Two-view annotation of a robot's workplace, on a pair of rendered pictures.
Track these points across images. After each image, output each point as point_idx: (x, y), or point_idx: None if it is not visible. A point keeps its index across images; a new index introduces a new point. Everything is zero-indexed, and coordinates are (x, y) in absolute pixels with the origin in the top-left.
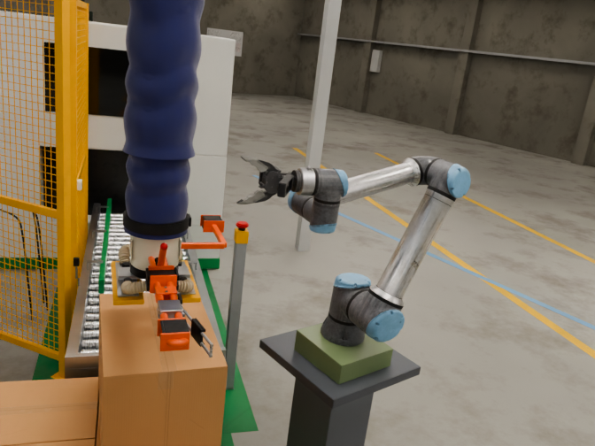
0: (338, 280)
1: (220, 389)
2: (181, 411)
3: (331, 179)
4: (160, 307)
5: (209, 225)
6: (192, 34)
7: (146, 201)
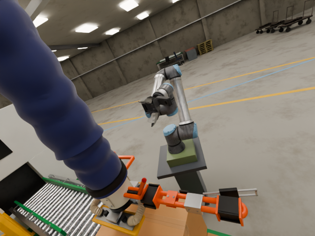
0: (168, 132)
1: None
2: (194, 232)
3: (168, 87)
4: (194, 206)
5: None
6: (50, 50)
7: (102, 171)
